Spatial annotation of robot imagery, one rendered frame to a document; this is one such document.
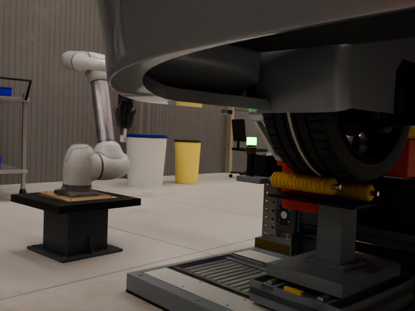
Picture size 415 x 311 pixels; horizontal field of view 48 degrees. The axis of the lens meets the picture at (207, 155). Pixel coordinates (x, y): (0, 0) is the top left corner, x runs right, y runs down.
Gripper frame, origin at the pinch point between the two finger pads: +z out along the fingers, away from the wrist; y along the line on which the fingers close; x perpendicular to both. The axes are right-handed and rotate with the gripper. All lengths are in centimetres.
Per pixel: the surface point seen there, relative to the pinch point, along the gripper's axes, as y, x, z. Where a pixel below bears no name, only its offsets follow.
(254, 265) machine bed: -32, 62, 55
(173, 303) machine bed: 25, 68, 57
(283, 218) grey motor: -37, 73, 31
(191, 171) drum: -298, -235, 55
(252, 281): 12, 93, 44
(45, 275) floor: 35, -4, 65
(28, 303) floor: 57, 23, 64
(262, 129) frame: 9, 89, -9
